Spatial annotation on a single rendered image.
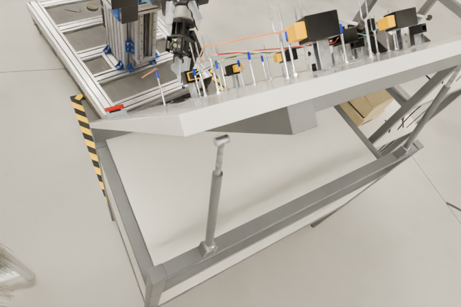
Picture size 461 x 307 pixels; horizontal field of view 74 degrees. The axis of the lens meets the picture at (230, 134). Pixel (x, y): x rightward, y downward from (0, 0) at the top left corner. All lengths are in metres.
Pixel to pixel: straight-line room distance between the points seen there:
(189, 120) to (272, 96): 0.08
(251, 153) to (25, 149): 1.49
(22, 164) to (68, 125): 0.36
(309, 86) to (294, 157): 1.09
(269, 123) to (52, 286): 1.69
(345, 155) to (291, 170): 0.30
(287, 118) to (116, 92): 1.93
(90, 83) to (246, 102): 2.03
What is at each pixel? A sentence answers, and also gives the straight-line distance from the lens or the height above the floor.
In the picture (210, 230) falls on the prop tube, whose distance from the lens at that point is 0.78.
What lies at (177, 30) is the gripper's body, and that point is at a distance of 1.11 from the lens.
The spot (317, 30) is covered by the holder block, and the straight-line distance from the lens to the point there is 0.53.
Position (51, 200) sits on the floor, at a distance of 2.09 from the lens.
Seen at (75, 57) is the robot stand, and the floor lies 0.21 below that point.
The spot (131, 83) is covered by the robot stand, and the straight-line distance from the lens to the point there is 2.28.
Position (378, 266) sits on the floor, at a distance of 2.40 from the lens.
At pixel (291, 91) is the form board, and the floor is 1.67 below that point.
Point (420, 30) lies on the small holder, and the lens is 1.19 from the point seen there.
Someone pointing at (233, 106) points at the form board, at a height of 1.67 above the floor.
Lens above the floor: 1.86
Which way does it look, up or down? 52 degrees down
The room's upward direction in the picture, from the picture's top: 22 degrees clockwise
